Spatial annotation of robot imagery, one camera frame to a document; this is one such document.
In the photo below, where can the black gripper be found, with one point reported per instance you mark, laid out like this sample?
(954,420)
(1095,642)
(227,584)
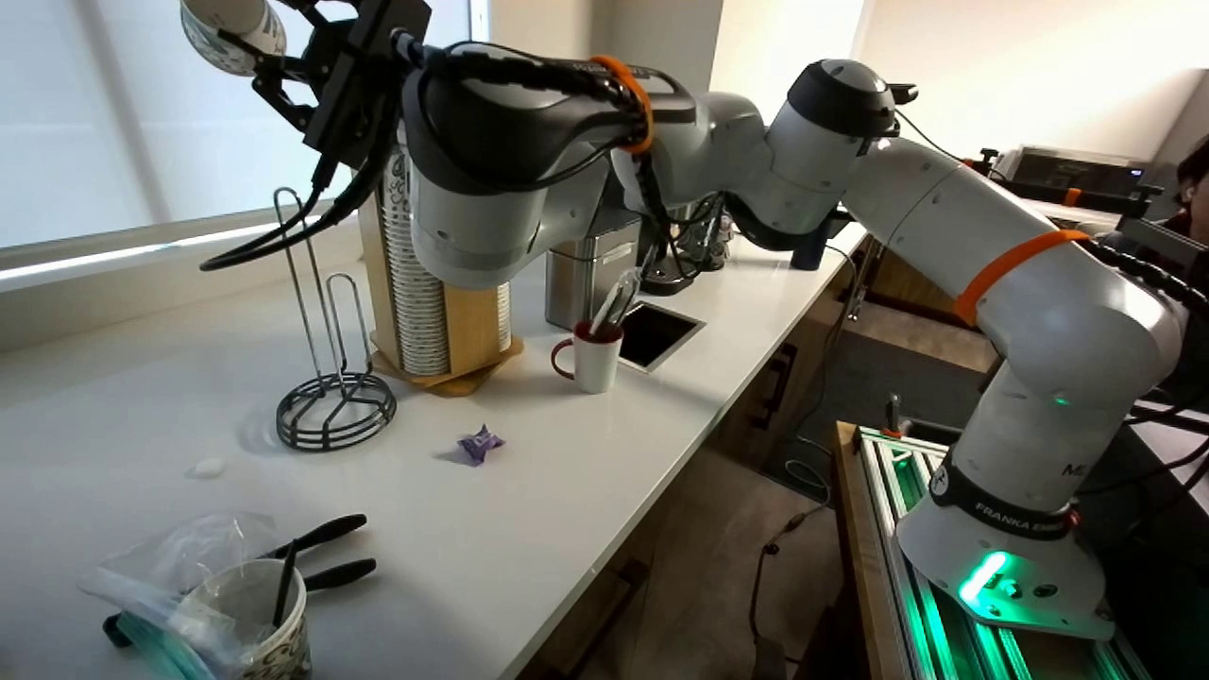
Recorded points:
(356,106)

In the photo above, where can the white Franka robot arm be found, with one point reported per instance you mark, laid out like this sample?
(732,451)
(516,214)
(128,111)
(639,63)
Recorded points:
(1033,313)

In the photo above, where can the wooden cup dispenser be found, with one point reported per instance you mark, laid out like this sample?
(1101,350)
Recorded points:
(479,334)

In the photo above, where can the white cup red interior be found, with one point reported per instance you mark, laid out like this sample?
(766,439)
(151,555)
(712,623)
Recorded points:
(596,362)

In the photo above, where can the patterned paper cup with utensil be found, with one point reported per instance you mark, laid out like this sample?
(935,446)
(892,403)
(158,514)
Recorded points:
(246,628)

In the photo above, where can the stack of patterned paper cups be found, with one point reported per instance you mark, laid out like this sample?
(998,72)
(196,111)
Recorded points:
(419,313)

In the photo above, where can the white stirrer packets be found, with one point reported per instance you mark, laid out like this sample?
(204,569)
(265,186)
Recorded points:
(615,308)

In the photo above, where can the purple candy wrapper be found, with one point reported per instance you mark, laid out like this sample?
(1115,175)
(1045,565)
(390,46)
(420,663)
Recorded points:
(482,442)

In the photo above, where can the black tablet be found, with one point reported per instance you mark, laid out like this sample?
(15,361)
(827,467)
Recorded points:
(659,337)

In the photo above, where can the clear plastic bag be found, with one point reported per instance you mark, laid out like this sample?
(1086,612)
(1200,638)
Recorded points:
(163,553)

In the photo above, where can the black plastic spoon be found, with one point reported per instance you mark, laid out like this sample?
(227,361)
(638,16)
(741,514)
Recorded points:
(287,588)

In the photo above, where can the black electronic box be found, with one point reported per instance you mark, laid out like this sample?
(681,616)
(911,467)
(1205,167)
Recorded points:
(1061,175)

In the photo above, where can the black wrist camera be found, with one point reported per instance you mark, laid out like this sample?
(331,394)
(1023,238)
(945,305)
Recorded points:
(400,25)

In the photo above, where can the black camera stand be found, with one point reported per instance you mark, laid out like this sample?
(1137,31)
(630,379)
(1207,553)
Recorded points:
(675,264)

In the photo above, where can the black stereo camera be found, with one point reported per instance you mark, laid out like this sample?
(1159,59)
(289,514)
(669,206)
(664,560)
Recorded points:
(900,90)

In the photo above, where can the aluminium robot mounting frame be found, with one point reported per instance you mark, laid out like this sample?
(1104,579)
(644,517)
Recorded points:
(884,569)

